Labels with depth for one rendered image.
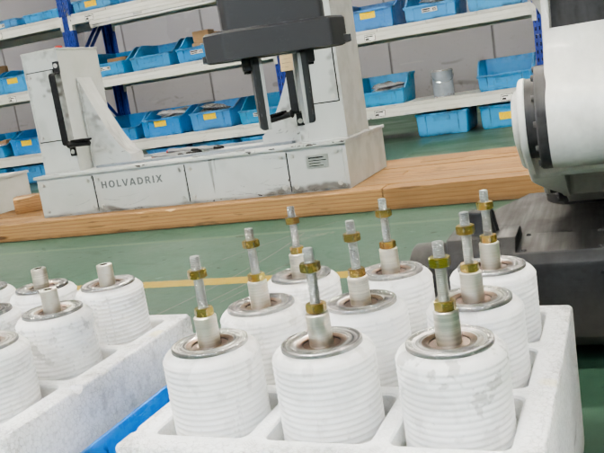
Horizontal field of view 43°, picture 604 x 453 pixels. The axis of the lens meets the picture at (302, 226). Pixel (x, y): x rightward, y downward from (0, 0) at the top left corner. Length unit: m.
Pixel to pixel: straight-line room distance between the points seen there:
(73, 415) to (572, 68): 0.75
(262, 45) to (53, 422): 0.50
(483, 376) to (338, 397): 0.13
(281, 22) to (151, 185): 2.61
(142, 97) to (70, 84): 7.19
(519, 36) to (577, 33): 7.99
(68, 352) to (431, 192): 1.91
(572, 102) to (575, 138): 0.05
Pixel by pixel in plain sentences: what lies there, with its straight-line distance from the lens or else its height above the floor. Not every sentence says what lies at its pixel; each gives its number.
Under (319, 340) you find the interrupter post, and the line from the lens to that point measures 0.69.
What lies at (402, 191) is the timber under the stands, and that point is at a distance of 2.74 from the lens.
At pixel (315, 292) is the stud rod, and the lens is 0.69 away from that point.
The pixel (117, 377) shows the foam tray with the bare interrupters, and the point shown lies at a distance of 1.01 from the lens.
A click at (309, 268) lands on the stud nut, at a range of 0.68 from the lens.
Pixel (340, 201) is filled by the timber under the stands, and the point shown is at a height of 0.05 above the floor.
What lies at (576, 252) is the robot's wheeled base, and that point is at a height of 0.19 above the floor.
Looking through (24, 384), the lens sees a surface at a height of 0.20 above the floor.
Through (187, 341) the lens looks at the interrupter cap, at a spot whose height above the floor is 0.25.
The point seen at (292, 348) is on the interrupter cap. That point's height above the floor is 0.25.
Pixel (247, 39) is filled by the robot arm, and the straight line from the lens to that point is 0.64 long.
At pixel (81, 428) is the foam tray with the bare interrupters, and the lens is 0.96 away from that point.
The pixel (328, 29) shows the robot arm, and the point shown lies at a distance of 0.65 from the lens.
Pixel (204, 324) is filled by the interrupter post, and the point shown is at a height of 0.28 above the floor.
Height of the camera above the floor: 0.48
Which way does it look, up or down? 10 degrees down
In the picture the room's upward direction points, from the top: 9 degrees counter-clockwise
